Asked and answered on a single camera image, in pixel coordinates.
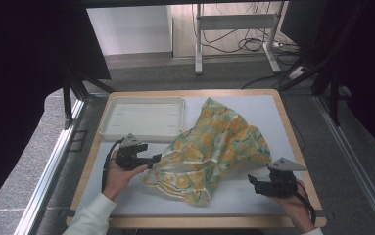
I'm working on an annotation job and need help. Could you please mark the white shallow tray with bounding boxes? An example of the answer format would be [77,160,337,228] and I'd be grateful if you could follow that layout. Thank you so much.
[98,96,186,144]

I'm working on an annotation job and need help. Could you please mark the aluminium frame rail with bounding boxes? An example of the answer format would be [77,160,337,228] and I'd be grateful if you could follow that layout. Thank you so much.
[13,98,87,235]
[314,95,375,235]

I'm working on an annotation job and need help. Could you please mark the tangle of black floor cables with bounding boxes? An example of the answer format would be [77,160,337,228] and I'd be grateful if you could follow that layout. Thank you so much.
[200,0,302,56]

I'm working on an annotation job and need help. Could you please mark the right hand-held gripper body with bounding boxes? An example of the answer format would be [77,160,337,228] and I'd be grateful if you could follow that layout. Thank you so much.
[261,157,308,199]

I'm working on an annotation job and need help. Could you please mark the white cabinet panel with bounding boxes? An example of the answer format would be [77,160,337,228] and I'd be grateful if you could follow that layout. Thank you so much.
[86,5,173,56]

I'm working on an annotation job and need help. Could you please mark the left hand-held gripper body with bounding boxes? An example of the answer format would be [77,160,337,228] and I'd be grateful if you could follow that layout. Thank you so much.
[114,132,150,171]

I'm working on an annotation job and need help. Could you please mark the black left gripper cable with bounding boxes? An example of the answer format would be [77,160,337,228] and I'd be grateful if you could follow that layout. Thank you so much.
[100,138,126,194]

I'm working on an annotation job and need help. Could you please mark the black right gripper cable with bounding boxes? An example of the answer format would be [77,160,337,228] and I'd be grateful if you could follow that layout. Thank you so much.
[293,178,317,226]

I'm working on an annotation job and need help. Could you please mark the black metal stand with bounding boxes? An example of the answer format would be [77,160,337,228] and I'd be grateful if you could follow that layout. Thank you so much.
[62,63,117,129]
[279,3,352,127]

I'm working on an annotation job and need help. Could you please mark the person's left hand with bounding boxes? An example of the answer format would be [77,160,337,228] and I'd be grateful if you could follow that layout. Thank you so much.
[102,153,150,201]

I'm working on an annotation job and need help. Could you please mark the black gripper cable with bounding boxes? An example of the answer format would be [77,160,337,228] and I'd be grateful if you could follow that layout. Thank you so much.
[100,138,126,194]
[293,178,317,226]

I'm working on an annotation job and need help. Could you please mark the green orange patterned cloth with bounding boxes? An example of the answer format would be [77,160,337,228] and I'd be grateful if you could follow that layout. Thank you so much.
[142,97,273,208]

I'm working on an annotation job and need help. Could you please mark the white power strip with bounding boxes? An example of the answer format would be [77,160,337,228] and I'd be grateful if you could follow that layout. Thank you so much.
[287,66,308,81]

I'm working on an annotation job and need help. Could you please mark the black curtain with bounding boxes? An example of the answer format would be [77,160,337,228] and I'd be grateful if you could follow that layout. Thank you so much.
[305,0,375,162]
[0,0,112,220]

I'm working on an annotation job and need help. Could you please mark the white metal desk frame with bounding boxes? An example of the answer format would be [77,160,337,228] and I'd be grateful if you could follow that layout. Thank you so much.
[193,0,289,75]

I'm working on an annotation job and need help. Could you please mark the person's right hand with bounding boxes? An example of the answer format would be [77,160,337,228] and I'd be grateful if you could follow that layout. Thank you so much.
[270,187,316,235]

